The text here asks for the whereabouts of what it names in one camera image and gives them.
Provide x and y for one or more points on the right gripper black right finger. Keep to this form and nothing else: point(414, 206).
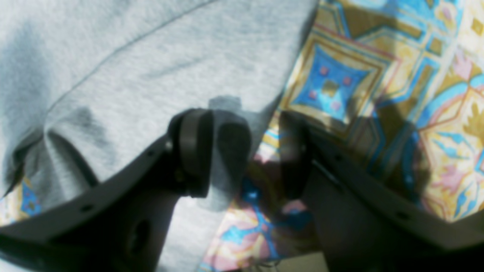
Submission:
point(361, 225)

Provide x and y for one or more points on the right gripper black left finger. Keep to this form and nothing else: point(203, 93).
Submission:
point(121, 224)

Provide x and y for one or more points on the grey T-shirt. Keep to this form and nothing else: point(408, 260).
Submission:
point(88, 85)

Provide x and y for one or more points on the colourful patterned tablecloth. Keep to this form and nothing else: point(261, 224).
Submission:
point(398, 86)

